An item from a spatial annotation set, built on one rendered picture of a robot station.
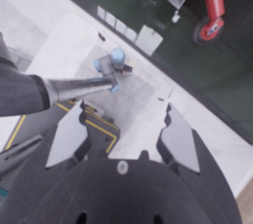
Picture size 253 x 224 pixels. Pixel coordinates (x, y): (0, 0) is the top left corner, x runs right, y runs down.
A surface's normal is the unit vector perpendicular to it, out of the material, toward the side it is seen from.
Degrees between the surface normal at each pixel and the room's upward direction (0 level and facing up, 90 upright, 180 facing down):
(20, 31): 0
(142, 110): 0
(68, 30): 12
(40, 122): 0
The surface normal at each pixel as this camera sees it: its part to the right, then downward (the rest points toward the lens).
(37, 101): 0.85, 0.37
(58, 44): -0.11, -0.04
